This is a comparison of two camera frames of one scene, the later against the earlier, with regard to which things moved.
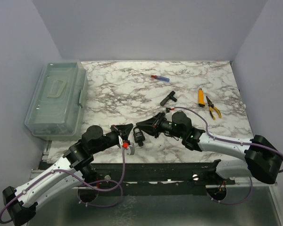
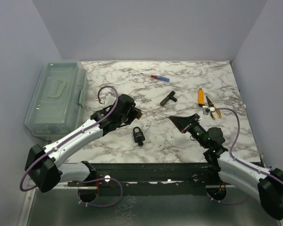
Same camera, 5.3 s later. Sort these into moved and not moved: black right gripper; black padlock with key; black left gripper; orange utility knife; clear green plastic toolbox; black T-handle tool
Moved: black right gripper; black left gripper
Not moved: black padlock with key; orange utility knife; black T-handle tool; clear green plastic toolbox
